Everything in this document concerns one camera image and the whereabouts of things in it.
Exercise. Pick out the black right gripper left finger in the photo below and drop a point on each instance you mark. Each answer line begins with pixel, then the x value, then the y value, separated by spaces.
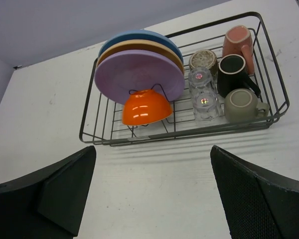
pixel 48 203

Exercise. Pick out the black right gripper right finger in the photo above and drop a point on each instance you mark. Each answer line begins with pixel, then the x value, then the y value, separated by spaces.
pixel 258 203

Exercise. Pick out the orange bowl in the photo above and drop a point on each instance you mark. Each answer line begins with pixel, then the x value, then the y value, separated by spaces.
pixel 145 107

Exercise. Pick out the purple plate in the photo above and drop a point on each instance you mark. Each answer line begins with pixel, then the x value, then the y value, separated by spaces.
pixel 138 70

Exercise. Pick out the tan yellow plate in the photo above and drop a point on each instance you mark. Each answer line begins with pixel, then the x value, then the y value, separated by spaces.
pixel 138 44

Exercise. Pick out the blue plate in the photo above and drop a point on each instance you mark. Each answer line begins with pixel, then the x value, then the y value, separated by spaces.
pixel 143 35

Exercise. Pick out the grey green mug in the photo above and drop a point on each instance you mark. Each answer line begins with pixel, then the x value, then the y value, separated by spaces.
pixel 243 105

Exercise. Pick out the clear glass tumbler near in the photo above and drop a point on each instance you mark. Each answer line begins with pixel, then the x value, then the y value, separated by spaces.
pixel 206 106

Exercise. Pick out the clear glass tumbler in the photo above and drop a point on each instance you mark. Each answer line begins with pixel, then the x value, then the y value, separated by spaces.
pixel 200 80
pixel 206 106

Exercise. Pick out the black mug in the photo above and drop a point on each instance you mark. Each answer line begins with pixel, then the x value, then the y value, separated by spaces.
pixel 233 74

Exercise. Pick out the clear glass tumbler far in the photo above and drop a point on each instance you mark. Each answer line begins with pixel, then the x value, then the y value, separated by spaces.
pixel 200 80

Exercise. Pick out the speckled ceramic cup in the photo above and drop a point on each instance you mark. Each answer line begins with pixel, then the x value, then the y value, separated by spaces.
pixel 204 58

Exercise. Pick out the pink mug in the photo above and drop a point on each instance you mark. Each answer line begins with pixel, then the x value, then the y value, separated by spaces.
pixel 238 41

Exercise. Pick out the dark wire dish rack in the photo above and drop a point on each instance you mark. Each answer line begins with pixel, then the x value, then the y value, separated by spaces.
pixel 101 120

